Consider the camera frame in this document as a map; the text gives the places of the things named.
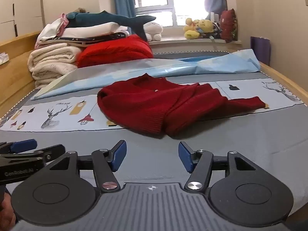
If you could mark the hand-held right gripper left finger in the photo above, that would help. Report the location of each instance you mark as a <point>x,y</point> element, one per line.
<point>119,155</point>

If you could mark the dark red knit sweater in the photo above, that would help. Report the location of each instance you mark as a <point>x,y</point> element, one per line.
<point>149,105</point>

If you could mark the white folded blanket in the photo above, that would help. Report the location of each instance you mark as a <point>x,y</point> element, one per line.
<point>96,30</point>

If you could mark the wooden bed frame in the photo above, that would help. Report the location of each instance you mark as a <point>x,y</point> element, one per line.
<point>16,77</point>

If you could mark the purple bag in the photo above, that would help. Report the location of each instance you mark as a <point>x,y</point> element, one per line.
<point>260,49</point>

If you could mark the white and pink cloth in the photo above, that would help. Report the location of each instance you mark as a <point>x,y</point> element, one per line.
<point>51,28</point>

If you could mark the bright red knit blanket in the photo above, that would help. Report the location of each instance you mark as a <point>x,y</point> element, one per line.
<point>113,53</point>

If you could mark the beige wardrobe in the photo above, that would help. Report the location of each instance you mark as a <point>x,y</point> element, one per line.
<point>24,4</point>

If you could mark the yellow duck plush toy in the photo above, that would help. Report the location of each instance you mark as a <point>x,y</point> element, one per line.
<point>190,32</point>

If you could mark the cream folded blanket stack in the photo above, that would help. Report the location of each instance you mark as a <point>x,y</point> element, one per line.
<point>50,62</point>

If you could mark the red cushion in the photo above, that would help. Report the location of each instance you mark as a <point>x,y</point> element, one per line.
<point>228,25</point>

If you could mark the printed deer bed sheet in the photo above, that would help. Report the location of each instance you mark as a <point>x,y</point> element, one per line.
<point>60,115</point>

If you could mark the light blue sheet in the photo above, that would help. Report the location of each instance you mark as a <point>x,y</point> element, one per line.
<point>168,66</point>

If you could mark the window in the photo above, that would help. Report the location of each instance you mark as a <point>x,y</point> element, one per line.
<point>168,2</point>

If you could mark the stone windowsill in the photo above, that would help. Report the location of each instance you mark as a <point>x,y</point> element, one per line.
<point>173,42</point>

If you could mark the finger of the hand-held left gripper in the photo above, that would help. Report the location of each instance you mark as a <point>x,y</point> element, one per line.
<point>51,152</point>
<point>22,145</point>

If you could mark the dark printed folded blanket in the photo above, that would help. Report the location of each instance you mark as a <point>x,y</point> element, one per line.
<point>105,37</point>

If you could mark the blue shark plush toy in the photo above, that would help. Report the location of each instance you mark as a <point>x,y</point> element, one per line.
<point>101,19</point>

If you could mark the white plush toy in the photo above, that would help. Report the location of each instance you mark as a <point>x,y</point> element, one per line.
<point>153,30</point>

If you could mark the yellow bear plush toy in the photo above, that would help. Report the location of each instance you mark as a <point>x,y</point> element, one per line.
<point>205,26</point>

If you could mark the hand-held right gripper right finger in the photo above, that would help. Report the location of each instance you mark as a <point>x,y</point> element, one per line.
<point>185,156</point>

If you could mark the person's left hand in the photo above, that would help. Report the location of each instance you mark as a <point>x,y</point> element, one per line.
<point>6,208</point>

